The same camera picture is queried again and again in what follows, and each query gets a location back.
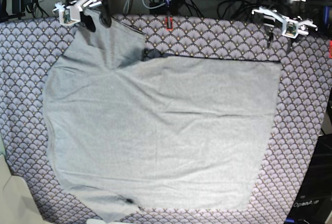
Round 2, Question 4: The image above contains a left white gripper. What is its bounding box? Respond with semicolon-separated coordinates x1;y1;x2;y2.
251;6;317;53

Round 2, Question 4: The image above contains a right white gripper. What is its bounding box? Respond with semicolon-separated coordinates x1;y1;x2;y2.
53;0;112;32

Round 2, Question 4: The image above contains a light grey T-shirt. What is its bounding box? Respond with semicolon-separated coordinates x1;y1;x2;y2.
43;10;282;222

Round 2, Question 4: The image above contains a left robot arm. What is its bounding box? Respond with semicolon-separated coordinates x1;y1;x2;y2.
251;0;318;49

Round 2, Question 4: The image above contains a red right edge clamp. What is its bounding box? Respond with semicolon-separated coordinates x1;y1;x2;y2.
329;40;332;58

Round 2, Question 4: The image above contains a red black centre clamp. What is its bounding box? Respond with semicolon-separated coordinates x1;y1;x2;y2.
164;0;173;31

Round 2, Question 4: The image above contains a purple fan-pattern tablecloth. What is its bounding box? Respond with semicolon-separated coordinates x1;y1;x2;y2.
1;15;331;223

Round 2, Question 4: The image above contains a black OpenArm box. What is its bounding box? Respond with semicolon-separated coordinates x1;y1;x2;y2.
284;134;331;223

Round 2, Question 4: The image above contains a white plastic bin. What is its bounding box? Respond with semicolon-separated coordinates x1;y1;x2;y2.
1;155;44;223

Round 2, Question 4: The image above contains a blue right clamp handle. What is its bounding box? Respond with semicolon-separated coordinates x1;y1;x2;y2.
319;6;330;34

